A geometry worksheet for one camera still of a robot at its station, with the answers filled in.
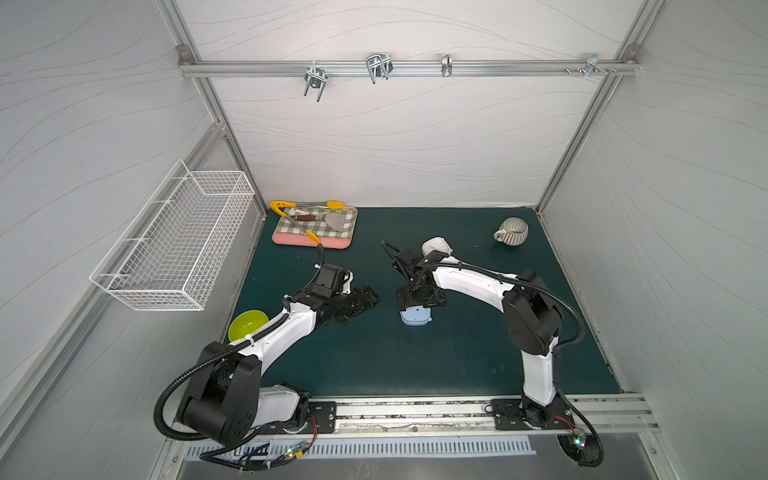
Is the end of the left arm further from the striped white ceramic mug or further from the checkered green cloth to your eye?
the striped white ceramic mug

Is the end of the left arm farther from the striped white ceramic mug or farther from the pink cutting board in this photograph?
the striped white ceramic mug

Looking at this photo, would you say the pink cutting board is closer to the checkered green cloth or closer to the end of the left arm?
the checkered green cloth

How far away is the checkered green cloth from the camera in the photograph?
113cm
